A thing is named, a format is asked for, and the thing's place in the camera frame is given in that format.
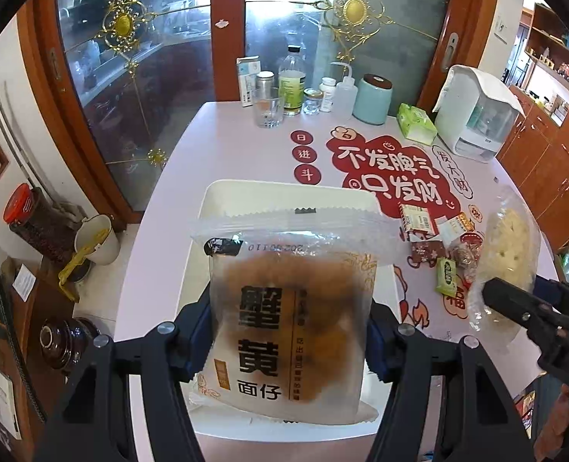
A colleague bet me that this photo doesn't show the white flat box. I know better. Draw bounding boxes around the white flat box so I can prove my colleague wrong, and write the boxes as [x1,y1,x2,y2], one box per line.
[0,366,23,442]

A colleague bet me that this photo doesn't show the small jar with yellow lid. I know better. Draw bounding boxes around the small jar with yellow lid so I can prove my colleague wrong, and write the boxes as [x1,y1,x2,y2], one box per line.
[303,88,324,115]

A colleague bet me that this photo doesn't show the wooden cabinet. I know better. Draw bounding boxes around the wooden cabinet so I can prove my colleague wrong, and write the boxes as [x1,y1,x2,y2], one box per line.
[499,2,569,251]

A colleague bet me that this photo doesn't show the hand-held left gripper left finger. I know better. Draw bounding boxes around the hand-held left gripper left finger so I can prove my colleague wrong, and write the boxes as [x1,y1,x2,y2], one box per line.
[34,293,218,462]

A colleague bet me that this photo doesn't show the yellow green wrapped snack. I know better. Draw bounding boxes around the yellow green wrapped snack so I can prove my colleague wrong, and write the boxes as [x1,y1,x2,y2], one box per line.
[435,256,459,297]

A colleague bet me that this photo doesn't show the brown star print packet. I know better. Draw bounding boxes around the brown star print packet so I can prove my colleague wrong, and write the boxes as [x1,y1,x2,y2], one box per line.
[410,239,448,268]

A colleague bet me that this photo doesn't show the glass tumbler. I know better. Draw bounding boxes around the glass tumbler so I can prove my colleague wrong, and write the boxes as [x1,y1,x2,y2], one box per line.
[252,87,286,130]

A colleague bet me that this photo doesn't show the cream snack packet with barcode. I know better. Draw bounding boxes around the cream snack packet with barcode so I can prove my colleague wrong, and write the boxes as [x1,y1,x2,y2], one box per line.
[399,203,440,242]

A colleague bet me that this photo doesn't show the white countertop appliance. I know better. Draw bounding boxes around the white countertop appliance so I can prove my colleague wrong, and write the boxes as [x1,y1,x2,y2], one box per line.
[431,64,526,163]

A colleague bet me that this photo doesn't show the brown ceramic jar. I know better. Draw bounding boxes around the brown ceramic jar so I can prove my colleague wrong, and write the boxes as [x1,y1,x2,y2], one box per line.
[39,316,105,372]

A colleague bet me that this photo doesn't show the white orange oat packet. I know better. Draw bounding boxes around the white orange oat packet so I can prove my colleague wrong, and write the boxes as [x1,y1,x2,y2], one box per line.
[438,214,476,244]

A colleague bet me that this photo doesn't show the clear noodle snack packet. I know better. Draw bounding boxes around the clear noodle snack packet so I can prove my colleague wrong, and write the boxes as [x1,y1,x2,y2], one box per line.
[189,207,405,427]

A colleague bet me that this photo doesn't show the white plastic tray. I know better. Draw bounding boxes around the white plastic tray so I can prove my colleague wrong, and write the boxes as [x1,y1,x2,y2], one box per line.
[188,179,402,438]

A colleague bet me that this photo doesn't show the white teal carton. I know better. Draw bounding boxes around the white teal carton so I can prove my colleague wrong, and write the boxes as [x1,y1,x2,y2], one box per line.
[236,56,262,107]

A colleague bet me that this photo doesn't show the white paper card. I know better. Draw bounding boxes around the white paper card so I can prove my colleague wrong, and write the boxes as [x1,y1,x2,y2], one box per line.
[12,264,38,300]

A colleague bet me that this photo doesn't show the black cable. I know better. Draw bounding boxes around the black cable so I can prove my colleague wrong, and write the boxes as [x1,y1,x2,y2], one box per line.
[0,238,49,424]

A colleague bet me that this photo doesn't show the white bucket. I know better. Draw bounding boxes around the white bucket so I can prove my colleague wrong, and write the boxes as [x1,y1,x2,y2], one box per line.
[74,215,122,266]

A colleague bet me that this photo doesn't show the white squeeze bottle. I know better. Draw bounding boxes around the white squeeze bottle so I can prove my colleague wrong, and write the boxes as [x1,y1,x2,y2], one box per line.
[330,62,355,119]

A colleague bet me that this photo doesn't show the green tissue pack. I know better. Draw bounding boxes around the green tissue pack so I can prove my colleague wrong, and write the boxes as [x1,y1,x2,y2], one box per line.
[396,103,438,146]

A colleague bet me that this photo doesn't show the teal canister with brown lid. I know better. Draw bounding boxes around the teal canister with brown lid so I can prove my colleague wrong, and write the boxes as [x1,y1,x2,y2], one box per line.
[353,74,394,126]

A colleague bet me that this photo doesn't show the clear bag of pale crackers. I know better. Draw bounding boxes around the clear bag of pale crackers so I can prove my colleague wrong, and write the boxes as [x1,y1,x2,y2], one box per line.
[467,187,544,347]

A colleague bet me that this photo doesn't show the glass door with gold ornament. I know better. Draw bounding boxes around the glass door with gold ornament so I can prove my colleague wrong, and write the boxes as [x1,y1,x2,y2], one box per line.
[243,0,503,107]
[17,0,218,213]

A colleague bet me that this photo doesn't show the glass bottle with green label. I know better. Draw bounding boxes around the glass bottle with green label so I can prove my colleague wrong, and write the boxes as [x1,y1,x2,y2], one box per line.
[278,45,307,117]

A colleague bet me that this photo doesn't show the white pill bottle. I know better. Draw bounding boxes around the white pill bottle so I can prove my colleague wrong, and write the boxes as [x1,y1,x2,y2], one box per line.
[320,77,338,112]

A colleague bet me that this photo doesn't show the pink printed tablecloth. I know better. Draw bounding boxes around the pink printed tablecloth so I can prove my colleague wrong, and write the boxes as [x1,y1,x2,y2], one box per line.
[114,101,562,462]

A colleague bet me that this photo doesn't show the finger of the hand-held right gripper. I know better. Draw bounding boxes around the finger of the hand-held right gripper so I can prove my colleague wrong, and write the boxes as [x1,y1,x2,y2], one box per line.
[481,276,562,336]
[531,273,569,310]

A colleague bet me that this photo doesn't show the red lid storage jar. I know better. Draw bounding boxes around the red lid storage jar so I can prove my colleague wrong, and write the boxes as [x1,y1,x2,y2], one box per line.
[3,183,77,263]

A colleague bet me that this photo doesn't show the clear brown round snack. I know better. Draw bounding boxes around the clear brown round snack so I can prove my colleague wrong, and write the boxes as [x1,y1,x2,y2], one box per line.
[447,241,480,271]

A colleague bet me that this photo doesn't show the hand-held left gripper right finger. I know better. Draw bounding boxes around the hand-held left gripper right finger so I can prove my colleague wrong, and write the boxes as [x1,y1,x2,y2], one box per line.
[364,299,538,462]

